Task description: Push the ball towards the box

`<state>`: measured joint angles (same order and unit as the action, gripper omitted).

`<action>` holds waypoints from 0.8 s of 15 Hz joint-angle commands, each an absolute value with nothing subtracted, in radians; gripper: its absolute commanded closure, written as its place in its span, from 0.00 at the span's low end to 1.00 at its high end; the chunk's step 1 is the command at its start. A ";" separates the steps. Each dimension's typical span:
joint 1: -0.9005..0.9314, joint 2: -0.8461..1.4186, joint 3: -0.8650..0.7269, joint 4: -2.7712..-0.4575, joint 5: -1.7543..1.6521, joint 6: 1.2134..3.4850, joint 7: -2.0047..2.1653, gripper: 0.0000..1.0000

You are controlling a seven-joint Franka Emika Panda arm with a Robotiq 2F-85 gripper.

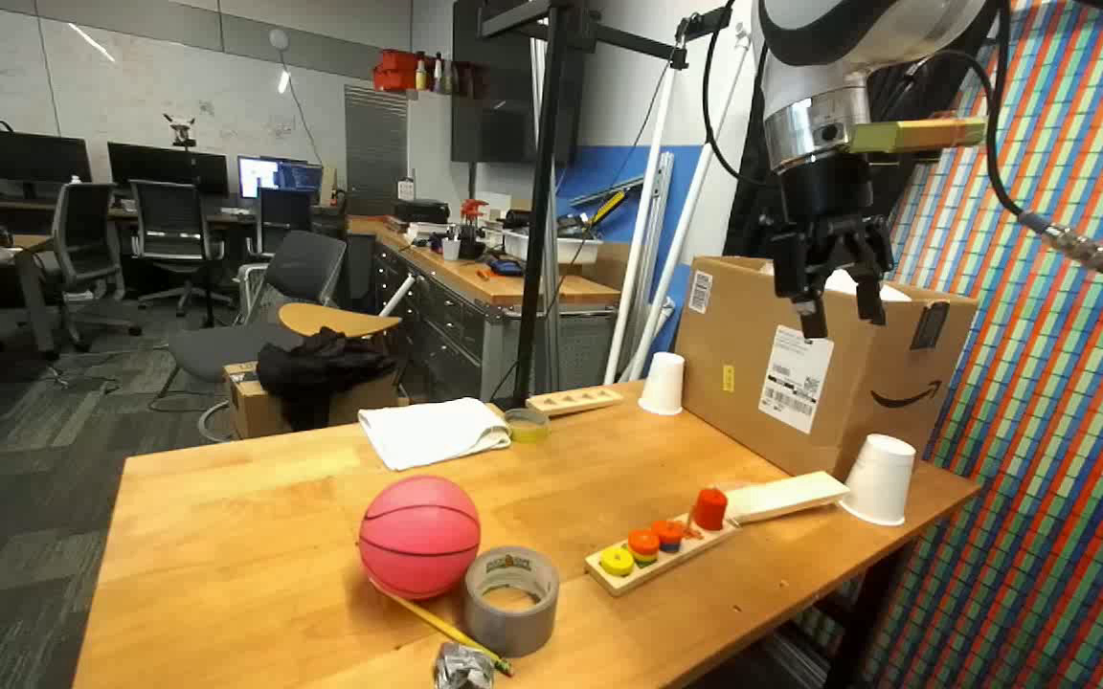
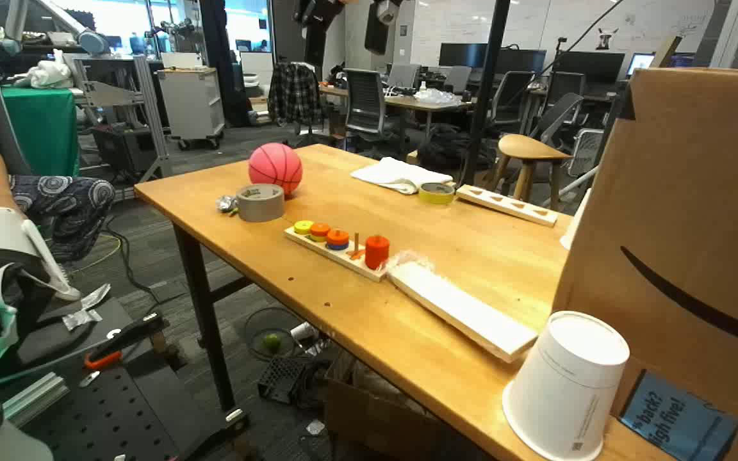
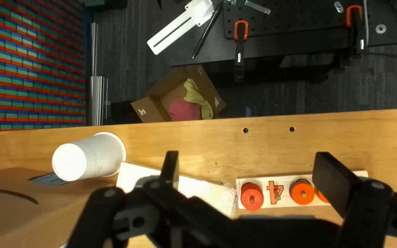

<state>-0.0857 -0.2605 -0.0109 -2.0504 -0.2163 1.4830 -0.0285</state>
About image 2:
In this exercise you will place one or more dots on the black perforated cart top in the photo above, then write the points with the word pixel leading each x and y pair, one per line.
pixel 121 411

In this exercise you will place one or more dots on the white wooden peg tray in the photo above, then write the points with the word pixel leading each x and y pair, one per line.
pixel 347 260

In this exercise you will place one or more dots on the seated person patterned trousers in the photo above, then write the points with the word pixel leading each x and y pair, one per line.
pixel 62 209

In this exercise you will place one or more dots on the thin orange pin peg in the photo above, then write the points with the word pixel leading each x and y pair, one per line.
pixel 358 247

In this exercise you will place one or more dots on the black vertical pole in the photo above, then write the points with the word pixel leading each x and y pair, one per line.
pixel 485 93

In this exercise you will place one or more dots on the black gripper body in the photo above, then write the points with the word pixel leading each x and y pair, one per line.
pixel 321 10

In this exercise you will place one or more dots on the white folded paper sheet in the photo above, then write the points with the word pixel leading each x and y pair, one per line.
pixel 397 171

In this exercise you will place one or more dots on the white wheeled cabinet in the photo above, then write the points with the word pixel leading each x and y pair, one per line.
pixel 192 104

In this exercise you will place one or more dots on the black office chair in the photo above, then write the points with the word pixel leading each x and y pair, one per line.
pixel 365 104

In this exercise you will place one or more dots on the green cloth covered table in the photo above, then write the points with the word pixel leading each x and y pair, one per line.
pixel 44 129

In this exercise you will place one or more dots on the round wooden stool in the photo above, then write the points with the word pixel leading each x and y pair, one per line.
pixel 530 150

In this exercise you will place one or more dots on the crumpled silver foil piece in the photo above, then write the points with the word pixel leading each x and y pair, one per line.
pixel 226 202

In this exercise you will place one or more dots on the yellow round peg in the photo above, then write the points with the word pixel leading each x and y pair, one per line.
pixel 303 226

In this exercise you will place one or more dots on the dark computer monitor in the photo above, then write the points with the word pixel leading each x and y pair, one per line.
pixel 493 56
pixel 590 66

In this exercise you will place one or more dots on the background office desk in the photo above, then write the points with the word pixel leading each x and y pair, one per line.
pixel 423 104

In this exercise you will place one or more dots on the yellow green sponge block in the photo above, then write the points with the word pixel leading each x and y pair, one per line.
pixel 436 193

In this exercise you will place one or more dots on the pink rubber basketball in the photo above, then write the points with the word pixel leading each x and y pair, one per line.
pixel 276 170

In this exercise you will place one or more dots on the white tray with round holes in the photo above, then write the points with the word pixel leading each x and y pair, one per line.
pixel 507 202

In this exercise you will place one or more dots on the brown cardboard shipping box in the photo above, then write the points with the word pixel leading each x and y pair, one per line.
pixel 693 212

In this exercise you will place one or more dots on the small green ball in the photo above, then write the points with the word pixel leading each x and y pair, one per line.
pixel 274 340

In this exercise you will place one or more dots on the wooden table with black legs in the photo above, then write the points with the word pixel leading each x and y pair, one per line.
pixel 320 291

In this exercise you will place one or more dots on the grey metal shelf cart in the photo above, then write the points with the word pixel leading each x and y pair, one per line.
pixel 128 111

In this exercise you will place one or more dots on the large white paper cup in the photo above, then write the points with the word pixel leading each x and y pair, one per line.
pixel 567 387

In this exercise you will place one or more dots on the dark building pillar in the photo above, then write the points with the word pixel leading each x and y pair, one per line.
pixel 221 60

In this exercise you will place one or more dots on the grey duct tape roll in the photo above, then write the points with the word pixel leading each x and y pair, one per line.
pixel 262 205

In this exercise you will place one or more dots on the plaid jacket on chair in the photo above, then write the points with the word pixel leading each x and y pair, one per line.
pixel 294 93

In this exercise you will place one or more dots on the silver metal hand tool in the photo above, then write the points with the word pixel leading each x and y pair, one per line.
pixel 87 307

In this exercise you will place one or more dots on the orange round peg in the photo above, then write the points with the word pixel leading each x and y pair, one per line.
pixel 321 232
pixel 338 238

